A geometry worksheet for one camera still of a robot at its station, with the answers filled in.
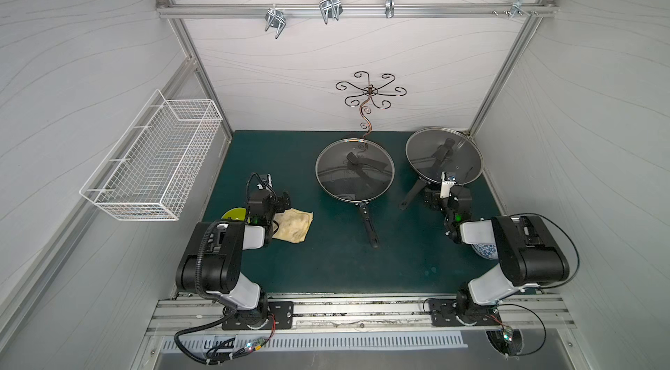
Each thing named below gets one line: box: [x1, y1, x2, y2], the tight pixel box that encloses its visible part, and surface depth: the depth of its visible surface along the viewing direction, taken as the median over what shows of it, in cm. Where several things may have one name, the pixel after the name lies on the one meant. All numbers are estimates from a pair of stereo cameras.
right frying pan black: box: [399, 126, 485, 211], surface depth 107 cm
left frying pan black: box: [314, 137, 396, 248], surface depth 103 cm
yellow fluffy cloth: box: [272, 207, 314, 244], surface depth 91 cm
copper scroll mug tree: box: [335, 70, 408, 139], surface depth 93 cm
